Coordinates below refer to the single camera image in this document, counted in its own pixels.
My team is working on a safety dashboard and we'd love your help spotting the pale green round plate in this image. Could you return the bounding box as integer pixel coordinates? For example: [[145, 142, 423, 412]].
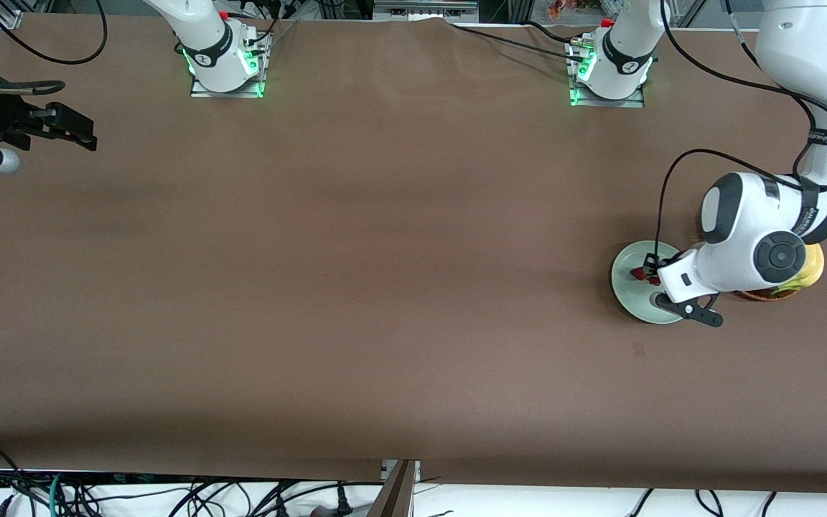
[[611, 240, 688, 325]]

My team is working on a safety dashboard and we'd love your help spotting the brown wicker basket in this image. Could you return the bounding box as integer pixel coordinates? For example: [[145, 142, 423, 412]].
[[737, 286, 798, 302]]

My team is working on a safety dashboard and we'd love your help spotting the yellow banana bunch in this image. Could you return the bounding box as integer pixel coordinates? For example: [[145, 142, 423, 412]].
[[776, 244, 825, 295]]

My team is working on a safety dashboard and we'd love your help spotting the large table cover sheet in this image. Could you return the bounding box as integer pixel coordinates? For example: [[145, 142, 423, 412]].
[[0, 13, 827, 495]]

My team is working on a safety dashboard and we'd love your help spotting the small orange red clutter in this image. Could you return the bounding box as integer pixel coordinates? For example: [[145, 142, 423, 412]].
[[546, 0, 601, 19]]

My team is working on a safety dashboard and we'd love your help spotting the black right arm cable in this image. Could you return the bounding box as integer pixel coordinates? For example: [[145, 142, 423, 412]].
[[0, 0, 108, 96]]

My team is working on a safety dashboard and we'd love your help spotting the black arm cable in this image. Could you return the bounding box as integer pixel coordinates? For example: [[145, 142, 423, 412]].
[[0, 0, 108, 96], [647, 0, 827, 263]]

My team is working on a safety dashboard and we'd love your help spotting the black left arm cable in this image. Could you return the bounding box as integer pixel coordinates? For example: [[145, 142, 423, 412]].
[[647, 0, 827, 263]]

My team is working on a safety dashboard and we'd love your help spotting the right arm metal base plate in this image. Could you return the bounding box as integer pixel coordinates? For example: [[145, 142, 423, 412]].
[[190, 32, 265, 99]]

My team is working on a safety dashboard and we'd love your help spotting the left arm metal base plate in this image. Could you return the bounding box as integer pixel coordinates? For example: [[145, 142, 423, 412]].
[[568, 39, 645, 108]]

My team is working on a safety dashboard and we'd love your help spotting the short black base cable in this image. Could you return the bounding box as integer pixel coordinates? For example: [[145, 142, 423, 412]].
[[525, 20, 576, 44]]

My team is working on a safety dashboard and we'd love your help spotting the long black base cable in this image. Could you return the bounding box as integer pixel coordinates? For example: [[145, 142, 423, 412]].
[[449, 24, 587, 62]]

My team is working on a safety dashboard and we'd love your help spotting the grey metal rail unit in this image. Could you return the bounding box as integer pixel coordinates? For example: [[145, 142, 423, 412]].
[[373, 0, 479, 22]]

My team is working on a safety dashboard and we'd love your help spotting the brown metal post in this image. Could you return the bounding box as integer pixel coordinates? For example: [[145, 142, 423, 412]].
[[367, 460, 421, 517]]

